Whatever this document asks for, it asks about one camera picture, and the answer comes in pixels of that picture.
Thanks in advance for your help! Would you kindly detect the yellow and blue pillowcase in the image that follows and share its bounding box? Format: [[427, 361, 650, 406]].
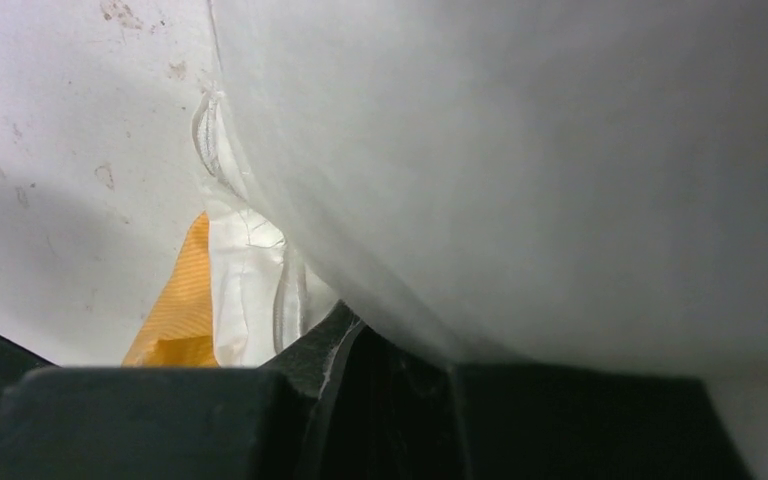
[[122, 213, 218, 368]]

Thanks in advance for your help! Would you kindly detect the white pillow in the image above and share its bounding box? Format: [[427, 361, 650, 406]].
[[210, 1, 768, 479]]

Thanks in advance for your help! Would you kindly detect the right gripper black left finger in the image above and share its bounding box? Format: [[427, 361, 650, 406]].
[[0, 306, 363, 479]]

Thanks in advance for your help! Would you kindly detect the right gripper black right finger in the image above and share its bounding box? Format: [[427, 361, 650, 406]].
[[320, 327, 749, 479]]

